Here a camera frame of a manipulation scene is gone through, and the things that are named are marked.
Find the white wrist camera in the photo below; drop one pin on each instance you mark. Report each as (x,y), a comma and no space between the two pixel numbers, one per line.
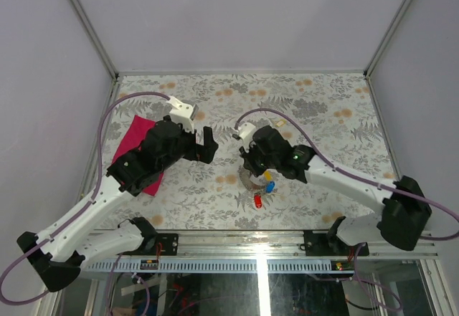
(245,133)
(183,113)

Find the blue key tag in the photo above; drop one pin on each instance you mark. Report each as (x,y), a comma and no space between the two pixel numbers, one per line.
(270,187)

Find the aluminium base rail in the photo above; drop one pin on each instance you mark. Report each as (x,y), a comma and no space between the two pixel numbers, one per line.
(279,244)

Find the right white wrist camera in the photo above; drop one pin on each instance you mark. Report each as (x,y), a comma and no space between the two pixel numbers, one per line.
(245,133)

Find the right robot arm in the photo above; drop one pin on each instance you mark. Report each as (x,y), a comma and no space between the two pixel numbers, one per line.
(398,215)

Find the white slotted cable duct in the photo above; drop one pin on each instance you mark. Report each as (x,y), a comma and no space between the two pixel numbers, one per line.
(290,266)

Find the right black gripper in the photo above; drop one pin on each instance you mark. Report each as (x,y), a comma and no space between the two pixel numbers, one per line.
(247,156)

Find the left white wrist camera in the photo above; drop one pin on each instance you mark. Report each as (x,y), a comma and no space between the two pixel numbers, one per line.
(183,113)

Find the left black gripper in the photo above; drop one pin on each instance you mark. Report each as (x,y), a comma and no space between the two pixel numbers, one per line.
(206,152)

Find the pink folded cloth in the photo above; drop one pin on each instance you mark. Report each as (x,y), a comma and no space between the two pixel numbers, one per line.
(134,136)

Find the metal spiral keyring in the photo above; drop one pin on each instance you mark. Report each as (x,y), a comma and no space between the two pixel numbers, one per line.
(252,182)

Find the yellow key tag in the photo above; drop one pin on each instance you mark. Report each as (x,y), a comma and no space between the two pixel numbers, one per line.
(268,176)

